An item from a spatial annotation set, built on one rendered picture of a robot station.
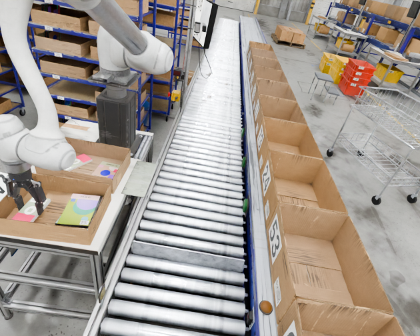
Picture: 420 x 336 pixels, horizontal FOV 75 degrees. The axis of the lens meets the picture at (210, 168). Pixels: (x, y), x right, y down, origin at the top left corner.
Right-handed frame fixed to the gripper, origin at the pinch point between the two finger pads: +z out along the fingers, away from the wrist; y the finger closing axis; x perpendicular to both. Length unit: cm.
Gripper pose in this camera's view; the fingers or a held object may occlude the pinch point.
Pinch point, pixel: (30, 206)
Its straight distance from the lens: 138.8
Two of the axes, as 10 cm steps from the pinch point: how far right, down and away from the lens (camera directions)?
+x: -1.0, 5.7, -8.1
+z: -1.7, 8.0, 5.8
